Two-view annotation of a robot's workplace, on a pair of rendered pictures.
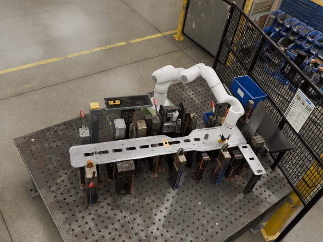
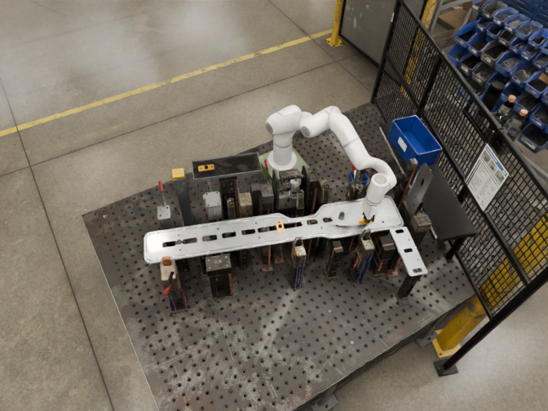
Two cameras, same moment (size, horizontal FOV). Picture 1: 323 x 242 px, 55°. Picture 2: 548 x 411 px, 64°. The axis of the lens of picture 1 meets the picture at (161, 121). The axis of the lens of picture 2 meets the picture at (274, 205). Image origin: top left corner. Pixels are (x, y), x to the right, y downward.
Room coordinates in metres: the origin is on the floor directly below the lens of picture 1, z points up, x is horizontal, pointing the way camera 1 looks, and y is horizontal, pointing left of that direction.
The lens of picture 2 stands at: (0.30, -0.27, 2.90)
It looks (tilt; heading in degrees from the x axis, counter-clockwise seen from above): 52 degrees down; 11
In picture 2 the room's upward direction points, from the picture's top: 3 degrees clockwise
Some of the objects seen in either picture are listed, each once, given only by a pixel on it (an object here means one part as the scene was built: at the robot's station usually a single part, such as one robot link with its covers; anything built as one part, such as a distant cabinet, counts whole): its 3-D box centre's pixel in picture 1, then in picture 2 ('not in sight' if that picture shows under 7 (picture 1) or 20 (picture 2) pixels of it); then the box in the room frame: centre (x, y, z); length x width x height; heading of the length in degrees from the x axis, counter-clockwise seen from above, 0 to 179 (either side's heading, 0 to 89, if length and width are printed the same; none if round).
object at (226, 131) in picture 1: (227, 128); (371, 205); (1.75, -0.51, 1.14); 0.10 x 0.07 x 0.11; 25
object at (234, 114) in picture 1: (233, 115); (377, 187); (1.75, -0.51, 1.28); 0.09 x 0.08 x 0.13; 142
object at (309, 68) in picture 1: (307, 70); (503, 113); (2.15, -1.03, 1.53); 0.06 x 0.06 x 0.20
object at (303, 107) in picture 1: (299, 111); (486, 178); (1.93, -1.03, 1.30); 0.23 x 0.02 x 0.31; 25
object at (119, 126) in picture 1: (118, 141); (215, 221); (1.62, 0.30, 0.90); 0.13 x 0.10 x 0.41; 25
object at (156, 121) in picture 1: (153, 135); (266, 210); (1.77, 0.05, 0.89); 0.13 x 0.11 x 0.38; 25
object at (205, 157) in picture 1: (201, 168); (333, 261); (1.56, -0.39, 0.84); 0.11 x 0.08 x 0.29; 25
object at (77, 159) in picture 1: (163, 145); (276, 228); (1.59, -0.05, 1.00); 1.38 x 0.22 x 0.02; 115
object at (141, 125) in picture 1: (139, 140); (245, 219); (1.68, 0.15, 0.89); 0.13 x 0.11 x 0.38; 25
